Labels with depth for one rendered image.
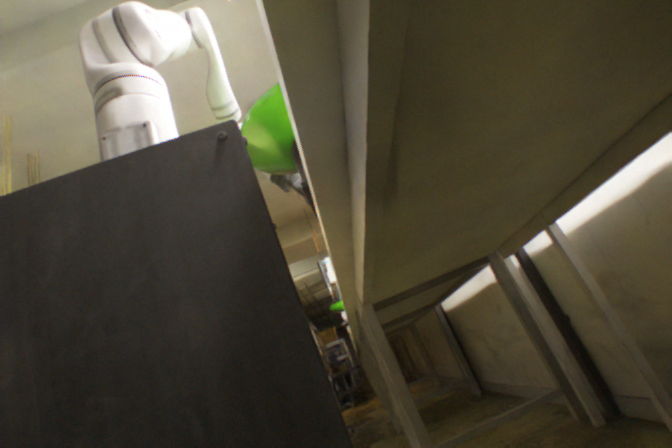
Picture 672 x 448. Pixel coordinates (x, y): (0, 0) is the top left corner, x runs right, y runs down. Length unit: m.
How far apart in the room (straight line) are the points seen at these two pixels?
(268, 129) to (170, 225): 0.40
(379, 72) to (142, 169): 0.20
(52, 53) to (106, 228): 3.75
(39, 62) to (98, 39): 3.50
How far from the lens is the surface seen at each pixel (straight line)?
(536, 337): 2.27
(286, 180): 1.01
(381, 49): 0.29
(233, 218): 0.30
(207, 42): 1.01
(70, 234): 0.35
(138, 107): 0.49
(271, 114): 0.67
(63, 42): 4.07
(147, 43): 0.59
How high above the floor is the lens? 0.63
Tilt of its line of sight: 25 degrees up
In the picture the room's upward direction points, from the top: 23 degrees counter-clockwise
